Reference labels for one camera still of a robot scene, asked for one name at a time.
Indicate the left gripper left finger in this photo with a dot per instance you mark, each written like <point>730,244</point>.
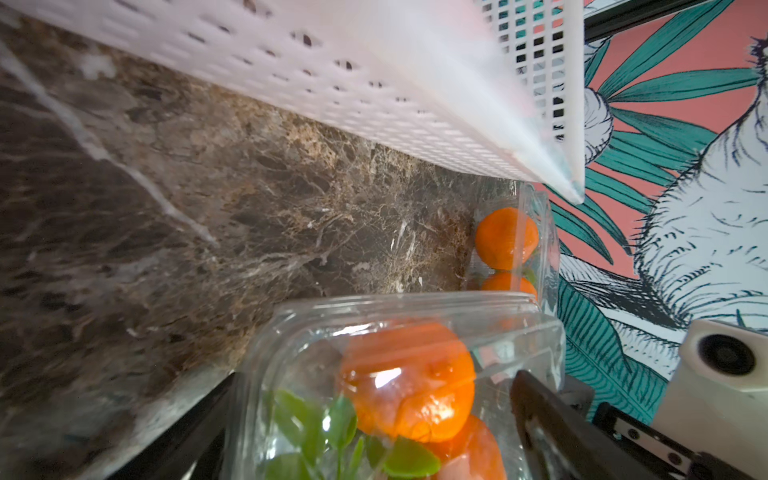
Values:
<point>193,447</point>

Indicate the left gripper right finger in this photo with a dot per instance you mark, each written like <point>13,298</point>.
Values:
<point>560,444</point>

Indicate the upper orange with leaf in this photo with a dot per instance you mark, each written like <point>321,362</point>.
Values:
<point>414,381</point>

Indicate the orange in right container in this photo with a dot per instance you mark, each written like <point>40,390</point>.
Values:
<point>496,239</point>

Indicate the white plastic basket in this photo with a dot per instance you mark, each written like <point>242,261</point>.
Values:
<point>492,88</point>

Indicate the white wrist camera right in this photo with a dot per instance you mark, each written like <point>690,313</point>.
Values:
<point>716,400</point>

